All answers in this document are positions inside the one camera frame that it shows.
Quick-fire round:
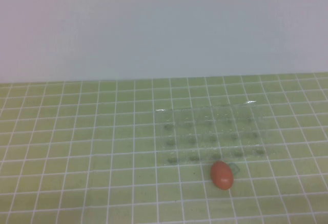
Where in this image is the green grid table mat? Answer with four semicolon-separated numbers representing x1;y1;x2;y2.
0;72;328;224

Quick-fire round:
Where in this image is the brown egg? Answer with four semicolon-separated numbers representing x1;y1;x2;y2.
210;160;234;191

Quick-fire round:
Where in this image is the clear plastic egg tray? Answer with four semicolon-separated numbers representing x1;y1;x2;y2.
154;100;268;166

